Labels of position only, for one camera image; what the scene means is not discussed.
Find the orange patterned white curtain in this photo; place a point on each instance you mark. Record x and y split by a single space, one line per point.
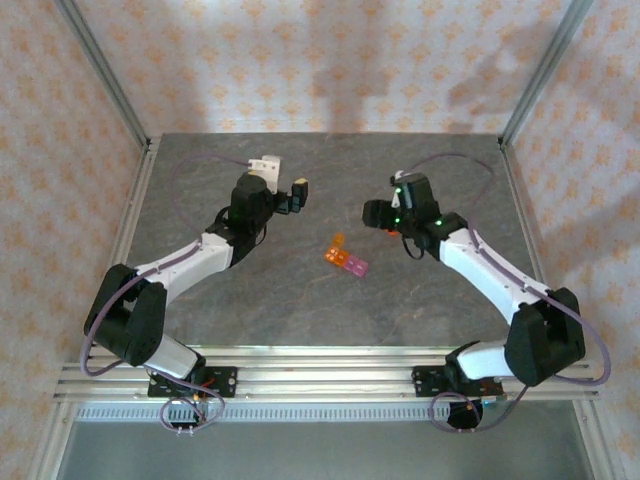
320 60

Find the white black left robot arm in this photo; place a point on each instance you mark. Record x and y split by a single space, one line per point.
190 260

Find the small green circuit board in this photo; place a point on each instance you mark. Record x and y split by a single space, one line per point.
492 400

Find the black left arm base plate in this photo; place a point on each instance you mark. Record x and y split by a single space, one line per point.
225 382

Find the aluminium table side rail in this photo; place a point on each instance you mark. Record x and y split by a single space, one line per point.
525 225
135 210

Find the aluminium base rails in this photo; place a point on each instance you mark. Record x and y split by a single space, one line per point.
320 380

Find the grey metal panel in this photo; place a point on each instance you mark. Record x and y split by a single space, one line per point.
320 452

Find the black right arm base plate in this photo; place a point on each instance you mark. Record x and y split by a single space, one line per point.
425 382

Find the orange pink pill organizer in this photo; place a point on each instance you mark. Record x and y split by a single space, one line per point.
350 262

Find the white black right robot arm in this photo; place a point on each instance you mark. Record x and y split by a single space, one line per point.
475 265

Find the aluminium frame post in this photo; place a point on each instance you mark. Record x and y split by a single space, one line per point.
547 70
100 70

